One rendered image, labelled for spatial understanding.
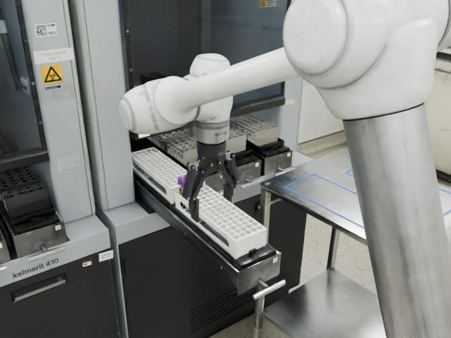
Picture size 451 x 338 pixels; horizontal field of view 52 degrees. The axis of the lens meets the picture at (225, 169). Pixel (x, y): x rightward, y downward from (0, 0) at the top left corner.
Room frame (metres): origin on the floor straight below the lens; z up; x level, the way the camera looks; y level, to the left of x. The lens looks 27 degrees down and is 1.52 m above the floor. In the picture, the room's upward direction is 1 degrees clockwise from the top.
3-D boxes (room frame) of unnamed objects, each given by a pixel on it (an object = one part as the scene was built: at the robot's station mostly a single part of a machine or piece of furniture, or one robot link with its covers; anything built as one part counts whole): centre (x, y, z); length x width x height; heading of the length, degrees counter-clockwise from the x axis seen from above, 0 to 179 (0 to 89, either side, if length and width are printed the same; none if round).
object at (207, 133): (1.08, 0.04, 1.09); 0.09 x 0.09 x 0.06
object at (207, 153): (1.08, 0.04, 1.01); 0.08 x 0.07 x 0.09; 126
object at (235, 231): (1.06, 0.02, 0.83); 0.30 x 0.10 x 0.06; 36
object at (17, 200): (1.11, 0.55, 0.85); 0.12 x 0.02 x 0.06; 126
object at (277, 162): (1.80, -0.01, 0.78); 0.73 x 0.14 x 0.09; 36
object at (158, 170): (1.31, 0.20, 0.83); 0.30 x 0.10 x 0.06; 36
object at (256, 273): (1.17, 0.10, 0.78); 0.73 x 0.14 x 0.09; 36
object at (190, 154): (1.43, 0.10, 0.85); 0.12 x 0.02 x 0.06; 126
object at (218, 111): (1.07, 0.05, 1.20); 0.13 x 0.11 x 0.16; 131
